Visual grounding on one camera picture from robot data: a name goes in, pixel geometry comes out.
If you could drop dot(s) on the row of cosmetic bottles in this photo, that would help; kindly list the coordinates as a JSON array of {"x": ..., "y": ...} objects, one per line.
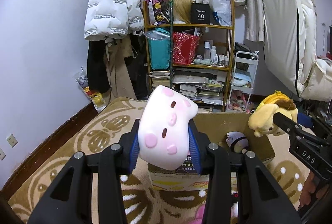
[{"x": 215, "y": 56}]

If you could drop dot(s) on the white duvet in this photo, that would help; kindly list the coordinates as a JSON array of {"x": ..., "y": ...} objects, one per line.
[{"x": 319, "y": 81}]

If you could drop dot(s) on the black pink printed bag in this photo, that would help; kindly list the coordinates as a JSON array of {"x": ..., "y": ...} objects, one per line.
[{"x": 157, "y": 6}]

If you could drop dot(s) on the pile of books and papers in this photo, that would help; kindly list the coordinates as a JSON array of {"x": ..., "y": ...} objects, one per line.
[{"x": 205, "y": 91}]

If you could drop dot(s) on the printed cardboard box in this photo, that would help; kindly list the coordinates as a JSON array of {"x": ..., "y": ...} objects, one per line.
[{"x": 220, "y": 120}]

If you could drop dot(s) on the yellow dog plush toy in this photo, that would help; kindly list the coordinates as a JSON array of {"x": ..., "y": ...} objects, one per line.
[{"x": 267, "y": 115}]

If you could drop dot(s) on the white pink pig plush cushion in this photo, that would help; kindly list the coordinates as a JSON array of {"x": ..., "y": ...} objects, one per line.
[{"x": 160, "y": 135}]

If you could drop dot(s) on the clear plastic bag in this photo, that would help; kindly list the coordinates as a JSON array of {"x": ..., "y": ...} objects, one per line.
[{"x": 220, "y": 4}]

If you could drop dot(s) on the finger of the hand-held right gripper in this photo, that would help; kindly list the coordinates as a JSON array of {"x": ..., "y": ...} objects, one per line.
[
  {"x": 304, "y": 119},
  {"x": 285, "y": 122}
]

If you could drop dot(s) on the beige patterned blanket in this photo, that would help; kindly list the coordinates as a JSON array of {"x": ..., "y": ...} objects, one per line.
[{"x": 98, "y": 133}]

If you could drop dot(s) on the wooden shelf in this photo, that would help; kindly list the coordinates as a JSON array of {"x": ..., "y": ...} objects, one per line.
[{"x": 230, "y": 58}]

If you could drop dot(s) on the teal bag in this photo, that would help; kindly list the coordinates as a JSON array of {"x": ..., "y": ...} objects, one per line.
[{"x": 159, "y": 55}]

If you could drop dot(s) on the pink plush toy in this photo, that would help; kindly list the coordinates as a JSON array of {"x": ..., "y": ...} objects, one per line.
[{"x": 201, "y": 216}]

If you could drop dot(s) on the red gift bag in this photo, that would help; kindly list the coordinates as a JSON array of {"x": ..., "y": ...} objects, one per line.
[{"x": 184, "y": 48}]

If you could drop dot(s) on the small white-haired plush doll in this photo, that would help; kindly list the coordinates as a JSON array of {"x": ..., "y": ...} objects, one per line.
[{"x": 237, "y": 142}]

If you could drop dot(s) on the black tissue pack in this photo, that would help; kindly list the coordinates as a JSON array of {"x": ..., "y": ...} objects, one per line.
[{"x": 185, "y": 168}]

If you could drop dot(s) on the blonde wig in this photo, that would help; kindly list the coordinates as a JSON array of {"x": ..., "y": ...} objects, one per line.
[{"x": 182, "y": 10}]

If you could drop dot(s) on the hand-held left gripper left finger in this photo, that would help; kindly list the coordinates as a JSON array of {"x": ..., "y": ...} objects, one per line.
[{"x": 133, "y": 152}]

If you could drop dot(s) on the plastic bag with yellow items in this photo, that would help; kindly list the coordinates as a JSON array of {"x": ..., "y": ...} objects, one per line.
[{"x": 94, "y": 99}]

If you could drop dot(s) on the person's right hand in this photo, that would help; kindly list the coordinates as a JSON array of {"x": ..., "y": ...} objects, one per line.
[{"x": 311, "y": 192}]

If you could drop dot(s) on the black bag on cart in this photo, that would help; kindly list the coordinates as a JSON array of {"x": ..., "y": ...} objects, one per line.
[{"x": 245, "y": 48}]

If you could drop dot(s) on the thin green pole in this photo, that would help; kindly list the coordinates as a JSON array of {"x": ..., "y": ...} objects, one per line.
[{"x": 171, "y": 52}]

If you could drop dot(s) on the white trolley cart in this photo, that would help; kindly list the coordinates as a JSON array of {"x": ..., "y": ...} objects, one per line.
[{"x": 255, "y": 71}]

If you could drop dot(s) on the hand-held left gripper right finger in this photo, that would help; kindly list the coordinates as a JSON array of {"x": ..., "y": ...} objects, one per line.
[{"x": 194, "y": 152}]

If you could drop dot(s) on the white folded mattress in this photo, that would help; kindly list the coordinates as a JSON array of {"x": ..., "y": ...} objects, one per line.
[{"x": 282, "y": 39}]

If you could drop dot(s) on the wall socket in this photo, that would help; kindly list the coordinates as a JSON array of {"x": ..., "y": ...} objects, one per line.
[
  {"x": 11, "y": 140},
  {"x": 2, "y": 154}
]

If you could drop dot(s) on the khaki hanging garment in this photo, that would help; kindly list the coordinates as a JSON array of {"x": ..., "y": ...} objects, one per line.
[{"x": 116, "y": 76}]

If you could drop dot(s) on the black hanging garment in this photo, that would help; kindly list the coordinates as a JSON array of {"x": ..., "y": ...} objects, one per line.
[{"x": 97, "y": 71}]

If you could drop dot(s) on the black box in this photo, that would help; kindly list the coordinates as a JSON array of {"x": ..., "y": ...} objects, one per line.
[{"x": 201, "y": 13}]

